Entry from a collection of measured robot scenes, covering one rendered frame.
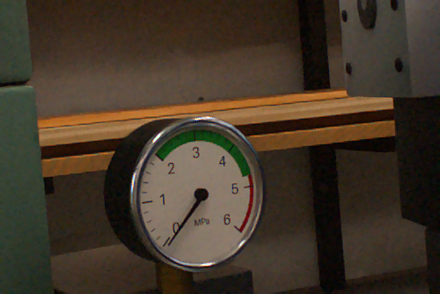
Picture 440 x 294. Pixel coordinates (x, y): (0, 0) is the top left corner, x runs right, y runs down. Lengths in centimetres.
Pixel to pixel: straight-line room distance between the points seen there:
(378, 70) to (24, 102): 28
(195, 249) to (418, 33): 24
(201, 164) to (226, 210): 2
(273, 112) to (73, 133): 54
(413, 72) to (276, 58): 261
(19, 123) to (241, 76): 272
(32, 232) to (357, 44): 32
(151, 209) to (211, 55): 271
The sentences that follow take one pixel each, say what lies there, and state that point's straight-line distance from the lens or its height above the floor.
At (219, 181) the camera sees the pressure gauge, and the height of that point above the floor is 66.
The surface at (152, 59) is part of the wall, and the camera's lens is 304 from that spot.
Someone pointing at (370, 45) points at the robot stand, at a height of 72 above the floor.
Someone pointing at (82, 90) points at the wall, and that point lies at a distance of 297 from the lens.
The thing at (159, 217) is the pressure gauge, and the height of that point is 65.
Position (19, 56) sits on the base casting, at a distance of 44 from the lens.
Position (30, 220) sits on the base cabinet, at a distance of 45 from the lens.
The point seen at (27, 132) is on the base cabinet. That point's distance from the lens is 44.
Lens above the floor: 71
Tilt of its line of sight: 3 degrees down
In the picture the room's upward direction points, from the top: 5 degrees counter-clockwise
